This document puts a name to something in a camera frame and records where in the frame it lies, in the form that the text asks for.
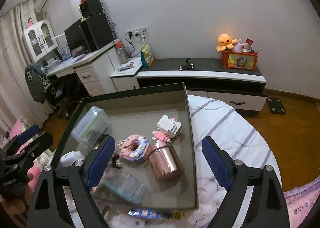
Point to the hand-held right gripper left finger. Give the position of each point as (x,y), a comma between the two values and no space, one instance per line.
(100,163)

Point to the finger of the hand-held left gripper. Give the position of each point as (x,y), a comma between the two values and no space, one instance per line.
(37,143)
(27,133)

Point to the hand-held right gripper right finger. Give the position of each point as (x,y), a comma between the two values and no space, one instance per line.
(216,163)

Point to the white plaster figurine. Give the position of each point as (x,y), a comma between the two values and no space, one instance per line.
(71,159)

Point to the teal egg-shaped case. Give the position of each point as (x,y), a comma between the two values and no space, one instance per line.
(125,188)

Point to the pink block doughnut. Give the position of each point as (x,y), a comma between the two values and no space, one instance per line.
(130,143)

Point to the clear plastic box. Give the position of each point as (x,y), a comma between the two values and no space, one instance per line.
(87,128)

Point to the rose gold metal canister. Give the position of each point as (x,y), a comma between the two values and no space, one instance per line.
(165,165)

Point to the pink white block figure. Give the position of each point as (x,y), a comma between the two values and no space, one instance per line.
(167,124)

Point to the pink box with black rim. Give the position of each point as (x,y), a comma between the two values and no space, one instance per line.
(140,108)

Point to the person's left hand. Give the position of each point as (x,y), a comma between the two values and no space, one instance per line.
(15,208)

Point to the small black trinket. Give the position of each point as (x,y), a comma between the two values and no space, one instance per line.
(117,163)

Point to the dark jacket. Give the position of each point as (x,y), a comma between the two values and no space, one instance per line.
(35,82)

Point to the black office chair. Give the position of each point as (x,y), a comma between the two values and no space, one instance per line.
(60,90)

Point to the blue orange packet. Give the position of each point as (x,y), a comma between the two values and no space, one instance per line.
(150,214)

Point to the beige curtain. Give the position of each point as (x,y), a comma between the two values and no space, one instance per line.
(10,55)

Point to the black bathroom scale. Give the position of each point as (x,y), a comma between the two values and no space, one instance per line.
(275,105)

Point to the white desk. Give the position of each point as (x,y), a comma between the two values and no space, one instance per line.
(90,75)

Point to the black white low cabinet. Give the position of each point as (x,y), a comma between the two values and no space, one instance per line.
(212,77)

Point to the pink printed blanket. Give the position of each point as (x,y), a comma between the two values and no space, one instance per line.
(305,203)

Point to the black dumbbell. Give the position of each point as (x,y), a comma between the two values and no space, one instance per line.
(186,66)

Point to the red printed storage box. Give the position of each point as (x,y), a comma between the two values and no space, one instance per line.
(240,61)

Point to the white glass-door cabinet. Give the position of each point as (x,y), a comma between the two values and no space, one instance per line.
(37,26)

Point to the black computer monitor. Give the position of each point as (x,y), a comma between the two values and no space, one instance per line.
(73,35)

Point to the small doll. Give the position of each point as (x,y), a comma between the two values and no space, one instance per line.
(30,22)

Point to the clear bottle orange cap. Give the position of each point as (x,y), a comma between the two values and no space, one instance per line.
(122,54)

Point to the yellow snack bag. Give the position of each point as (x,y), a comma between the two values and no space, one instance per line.
(147,55)

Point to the orange octopus plush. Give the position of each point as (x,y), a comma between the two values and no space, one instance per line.
(225,41)

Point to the black computer tower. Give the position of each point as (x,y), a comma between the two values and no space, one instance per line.
(97,32)

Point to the black speaker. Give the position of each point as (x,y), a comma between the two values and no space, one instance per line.
(91,6)

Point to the wall power outlet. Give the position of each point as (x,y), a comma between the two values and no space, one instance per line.
(137,30)

